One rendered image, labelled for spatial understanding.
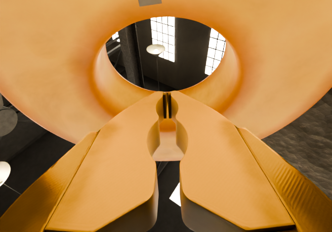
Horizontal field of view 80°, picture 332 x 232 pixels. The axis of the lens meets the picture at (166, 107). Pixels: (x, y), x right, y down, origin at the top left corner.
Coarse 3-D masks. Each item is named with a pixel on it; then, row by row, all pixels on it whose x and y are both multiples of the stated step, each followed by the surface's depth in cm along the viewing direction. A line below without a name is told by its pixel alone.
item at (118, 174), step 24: (120, 120) 9; (144, 120) 9; (96, 144) 8; (120, 144) 8; (144, 144) 7; (96, 168) 7; (120, 168) 7; (144, 168) 6; (72, 192) 6; (96, 192) 6; (120, 192) 6; (144, 192) 6; (72, 216) 5; (96, 216) 5; (120, 216) 5; (144, 216) 6
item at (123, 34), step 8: (120, 32) 424; (128, 32) 437; (136, 32) 441; (120, 40) 441; (128, 40) 448; (136, 40) 456; (128, 48) 442; (136, 48) 473; (128, 56) 460; (136, 56) 492; (128, 64) 480; (136, 64) 508; (128, 72) 501; (136, 72) 522; (128, 80) 526; (136, 80) 537; (144, 88) 564
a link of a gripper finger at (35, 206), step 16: (80, 144) 8; (64, 160) 7; (80, 160) 7; (48, 176) 6; (64, 176) 6; (32, 192) 6; (48, 192) 6; (64, 192) 6; (16, 208) 6; (32, 208) 5; (48, 208) 5; (0, 224) 5; (16, 224) 5; (32, 224) 5
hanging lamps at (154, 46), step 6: (150, 48) 658; (156, 48) 665; (162, 48) 657; (156, 54) 630; (0, 162) 386; (6, 162) 384; (0, 168) 387; (6, 168) 384; (0, 174) 387; (6, 174) 381; (0, 180) 387
